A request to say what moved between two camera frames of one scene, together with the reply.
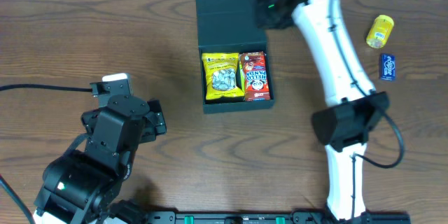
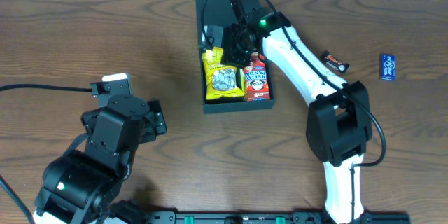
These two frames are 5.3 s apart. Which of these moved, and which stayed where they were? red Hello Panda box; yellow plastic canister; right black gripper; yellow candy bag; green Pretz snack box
Moved: yellow plastic canister; right black gripper
Stayed: green Pretz snack box; red Hello Panda box; yellow candy bag
